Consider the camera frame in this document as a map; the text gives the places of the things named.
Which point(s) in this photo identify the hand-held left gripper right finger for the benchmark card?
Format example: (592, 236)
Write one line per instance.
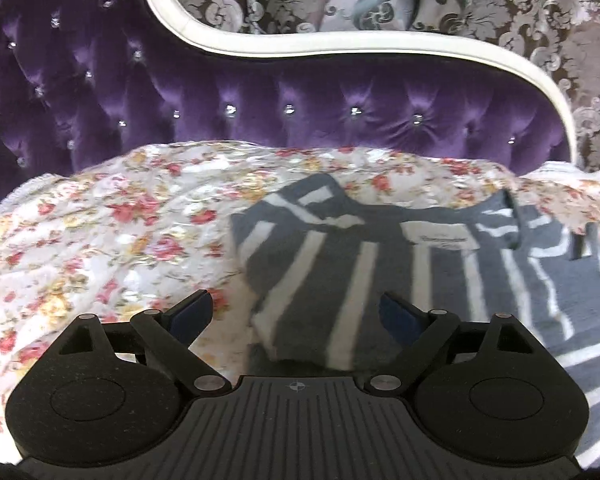
(399, 318)

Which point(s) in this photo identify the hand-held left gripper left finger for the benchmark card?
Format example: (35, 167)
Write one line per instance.
(192, 316)

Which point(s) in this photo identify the grey white striped garment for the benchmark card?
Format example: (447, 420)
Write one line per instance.
(595, 360)
(340, 280)

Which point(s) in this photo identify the floral bedsheet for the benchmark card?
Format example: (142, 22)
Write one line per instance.
(105, 240)

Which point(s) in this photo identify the purple tufted headboard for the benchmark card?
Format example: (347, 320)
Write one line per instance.
(180, 90)

